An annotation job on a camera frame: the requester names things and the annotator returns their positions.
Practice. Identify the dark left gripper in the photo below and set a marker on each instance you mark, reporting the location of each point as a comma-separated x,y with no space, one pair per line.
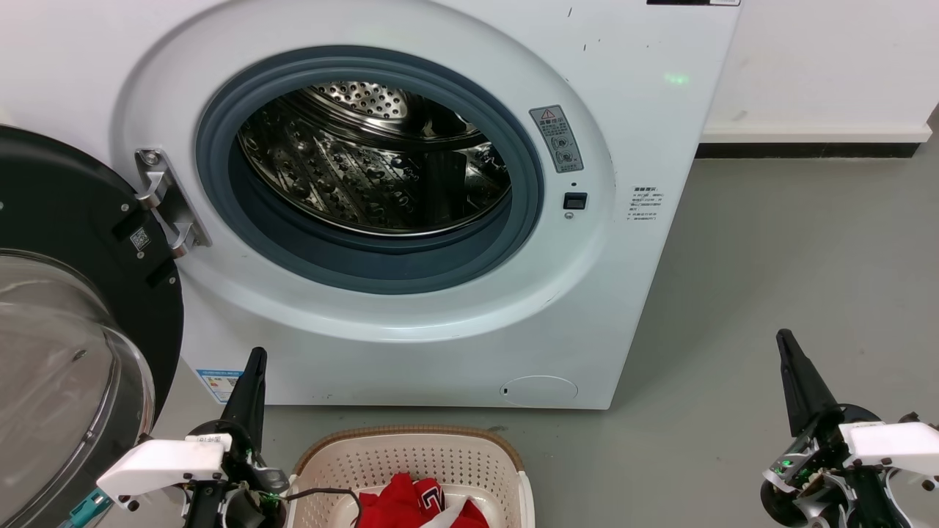
242,506

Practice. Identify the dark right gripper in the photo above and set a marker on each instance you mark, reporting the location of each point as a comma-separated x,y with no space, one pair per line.
807,477

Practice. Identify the red sports jersey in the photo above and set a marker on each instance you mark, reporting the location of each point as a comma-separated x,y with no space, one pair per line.
400,506

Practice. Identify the cream perforated plastic laundry basket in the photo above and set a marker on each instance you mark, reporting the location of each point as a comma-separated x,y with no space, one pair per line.
411,458

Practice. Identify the stainless steel washing machine drum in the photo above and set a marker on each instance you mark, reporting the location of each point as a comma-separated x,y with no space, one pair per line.
330,161

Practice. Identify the black washer door with glass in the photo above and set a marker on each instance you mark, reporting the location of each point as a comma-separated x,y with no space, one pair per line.
66,198

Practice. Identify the blue and white energy label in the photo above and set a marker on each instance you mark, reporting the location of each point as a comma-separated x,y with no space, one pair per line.
218,385

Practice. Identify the grey rubber door gasket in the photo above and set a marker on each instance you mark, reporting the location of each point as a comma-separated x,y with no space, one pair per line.
367,268

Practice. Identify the teal plug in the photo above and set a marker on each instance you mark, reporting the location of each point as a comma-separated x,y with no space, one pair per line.
88,507

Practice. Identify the white QR code sticker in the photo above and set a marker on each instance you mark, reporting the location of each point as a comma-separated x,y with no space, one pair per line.
140,239

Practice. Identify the white front-load washing machine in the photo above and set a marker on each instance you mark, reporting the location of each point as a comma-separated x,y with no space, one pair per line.
623,293

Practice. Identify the silver metal door hinge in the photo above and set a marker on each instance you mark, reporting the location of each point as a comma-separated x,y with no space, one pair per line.
172,213

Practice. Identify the black and white baseboard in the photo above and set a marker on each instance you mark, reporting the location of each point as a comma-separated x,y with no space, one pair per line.
807,150

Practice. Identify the round white filter cover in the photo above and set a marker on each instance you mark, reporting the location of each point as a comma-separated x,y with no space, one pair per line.
538,391

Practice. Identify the black door latch socket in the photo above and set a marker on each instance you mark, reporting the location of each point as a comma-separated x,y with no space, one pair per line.
575,201

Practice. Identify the grey warning sticker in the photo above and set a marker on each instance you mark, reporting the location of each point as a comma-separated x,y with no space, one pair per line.
556,139

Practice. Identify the black control panel strip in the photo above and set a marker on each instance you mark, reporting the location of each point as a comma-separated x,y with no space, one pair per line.
693,2

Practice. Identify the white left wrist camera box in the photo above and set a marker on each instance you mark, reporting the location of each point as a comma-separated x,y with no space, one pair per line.
161,462

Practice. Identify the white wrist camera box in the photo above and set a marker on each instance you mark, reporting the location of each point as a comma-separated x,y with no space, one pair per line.
161,462
895,444

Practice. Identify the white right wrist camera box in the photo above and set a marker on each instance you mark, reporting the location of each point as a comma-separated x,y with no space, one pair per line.
895,444

